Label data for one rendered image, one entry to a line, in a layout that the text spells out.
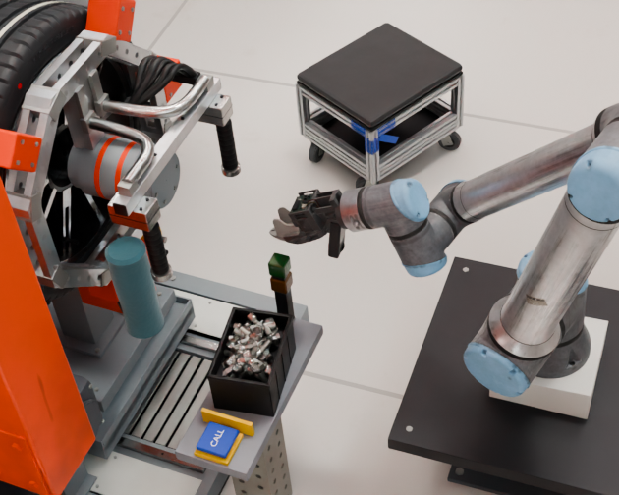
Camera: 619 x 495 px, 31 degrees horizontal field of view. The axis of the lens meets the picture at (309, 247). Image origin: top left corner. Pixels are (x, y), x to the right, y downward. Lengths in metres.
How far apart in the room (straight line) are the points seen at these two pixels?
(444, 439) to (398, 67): 1.35
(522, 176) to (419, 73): 1.32
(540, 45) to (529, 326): 2.08
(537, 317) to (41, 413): 0.96
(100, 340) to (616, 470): 1.32
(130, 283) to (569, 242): 0.97
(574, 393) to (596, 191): 0.79
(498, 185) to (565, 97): 1.72
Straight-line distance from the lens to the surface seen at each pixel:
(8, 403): 2.07
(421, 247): 2.29
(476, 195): 2.29
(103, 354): 2.92
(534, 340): 2.26
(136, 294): 2.46
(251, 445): 2.40
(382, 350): 3.11
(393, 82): 3.42
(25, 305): 2.00
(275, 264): 2.43
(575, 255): 2.02
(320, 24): 4.29
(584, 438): 2.60
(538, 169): 2.15
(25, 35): 2.31
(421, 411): 2.61
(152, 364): 2.95
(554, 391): 2.57
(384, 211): 2.25
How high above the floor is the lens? 2.42
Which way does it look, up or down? 46 degrees down
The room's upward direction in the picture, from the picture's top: 6 degrees counter-clockwise
